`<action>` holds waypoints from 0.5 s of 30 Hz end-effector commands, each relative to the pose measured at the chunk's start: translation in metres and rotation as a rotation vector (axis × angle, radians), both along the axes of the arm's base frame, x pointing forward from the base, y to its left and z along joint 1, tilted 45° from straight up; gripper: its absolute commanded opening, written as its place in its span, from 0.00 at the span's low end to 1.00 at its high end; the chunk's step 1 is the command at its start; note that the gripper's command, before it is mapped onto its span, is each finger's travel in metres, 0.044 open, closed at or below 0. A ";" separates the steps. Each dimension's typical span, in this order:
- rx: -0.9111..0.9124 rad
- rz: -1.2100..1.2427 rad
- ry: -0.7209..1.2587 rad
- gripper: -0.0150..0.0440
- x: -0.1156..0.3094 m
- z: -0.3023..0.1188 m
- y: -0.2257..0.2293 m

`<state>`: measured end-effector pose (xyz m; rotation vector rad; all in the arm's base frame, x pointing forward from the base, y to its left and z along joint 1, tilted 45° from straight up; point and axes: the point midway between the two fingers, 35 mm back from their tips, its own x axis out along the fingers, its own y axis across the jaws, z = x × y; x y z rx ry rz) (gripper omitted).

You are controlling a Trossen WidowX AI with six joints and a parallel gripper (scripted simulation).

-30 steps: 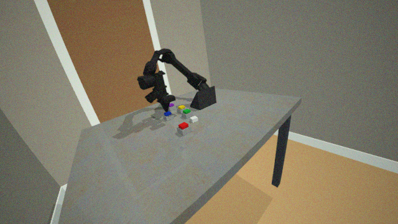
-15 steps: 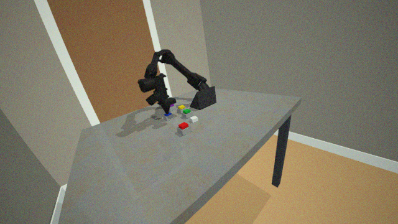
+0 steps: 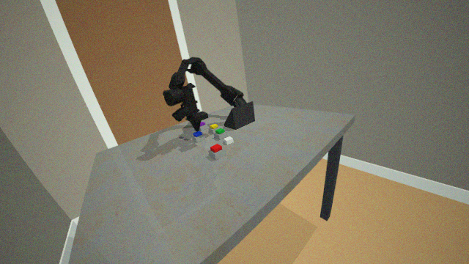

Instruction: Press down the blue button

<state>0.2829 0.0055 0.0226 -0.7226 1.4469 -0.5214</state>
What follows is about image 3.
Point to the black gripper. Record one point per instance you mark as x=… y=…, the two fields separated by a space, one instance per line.
x=196 y=115

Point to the red button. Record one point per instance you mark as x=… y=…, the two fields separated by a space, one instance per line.
x=216 y=152

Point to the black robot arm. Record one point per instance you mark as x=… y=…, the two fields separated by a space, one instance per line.
x=179 y=93

